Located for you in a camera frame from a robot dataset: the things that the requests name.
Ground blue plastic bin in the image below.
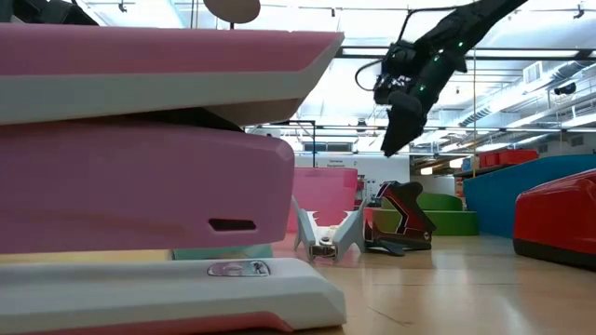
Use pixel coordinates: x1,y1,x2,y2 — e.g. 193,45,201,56
463,154,596,239

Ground red stapler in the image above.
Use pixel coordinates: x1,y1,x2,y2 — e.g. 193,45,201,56
513,168,596,271

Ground red storage boxes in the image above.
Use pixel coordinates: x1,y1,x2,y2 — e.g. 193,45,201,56
479,148,540,169

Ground pink and white stapler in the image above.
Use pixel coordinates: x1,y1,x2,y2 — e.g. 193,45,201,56
0,22,348,335

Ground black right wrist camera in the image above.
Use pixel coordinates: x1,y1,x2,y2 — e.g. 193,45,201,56
372,39,419,106

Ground pink translucent plastic bin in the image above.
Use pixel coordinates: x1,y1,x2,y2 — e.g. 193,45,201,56
286,167,359,234

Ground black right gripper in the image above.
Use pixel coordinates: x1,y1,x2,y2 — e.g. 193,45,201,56
380,46,467,157

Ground black overhead frame bar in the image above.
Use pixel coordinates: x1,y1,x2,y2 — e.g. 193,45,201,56
334,46,596,61

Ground large green tape roll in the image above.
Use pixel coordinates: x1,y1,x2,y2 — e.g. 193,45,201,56
372,209,480,236

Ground black staple remover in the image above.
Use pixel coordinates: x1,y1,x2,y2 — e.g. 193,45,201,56
364,181,438,258

